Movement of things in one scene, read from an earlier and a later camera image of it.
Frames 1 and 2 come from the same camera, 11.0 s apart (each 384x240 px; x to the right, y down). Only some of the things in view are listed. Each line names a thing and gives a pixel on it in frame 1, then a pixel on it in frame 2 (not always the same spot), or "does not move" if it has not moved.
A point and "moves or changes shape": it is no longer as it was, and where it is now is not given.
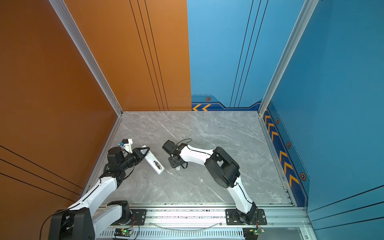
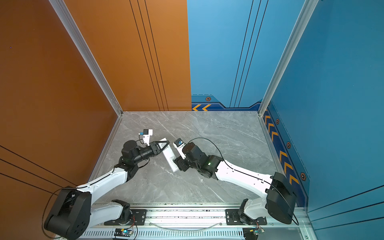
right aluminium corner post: [308, 8] does not move
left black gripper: [139, 156] → [155, 149]
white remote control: [158, 168] moves or changes shape
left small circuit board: [122, 232] does not move
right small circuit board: [251, 233] does not move
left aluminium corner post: [85, 49] does not move
